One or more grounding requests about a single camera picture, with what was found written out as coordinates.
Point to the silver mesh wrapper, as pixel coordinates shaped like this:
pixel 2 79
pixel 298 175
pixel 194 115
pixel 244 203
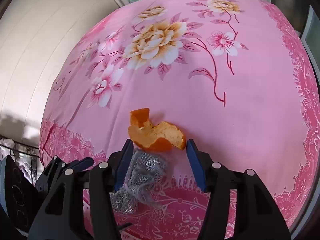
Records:
pixel 145 170

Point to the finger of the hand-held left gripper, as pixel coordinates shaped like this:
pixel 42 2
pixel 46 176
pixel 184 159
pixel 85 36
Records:
pixel 83 163
pixel 51 172

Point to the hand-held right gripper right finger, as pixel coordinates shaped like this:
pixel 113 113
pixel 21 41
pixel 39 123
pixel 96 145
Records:
pixel 196 166

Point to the dark metal rack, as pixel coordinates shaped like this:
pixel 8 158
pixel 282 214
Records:
pixel 25 152

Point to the pink floral cloth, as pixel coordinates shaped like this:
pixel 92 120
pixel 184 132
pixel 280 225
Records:
pixel 200 80

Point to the orange peel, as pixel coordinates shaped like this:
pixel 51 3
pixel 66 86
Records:
pixel 160 137

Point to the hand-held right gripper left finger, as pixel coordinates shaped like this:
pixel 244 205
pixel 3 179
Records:
pixel 123 166

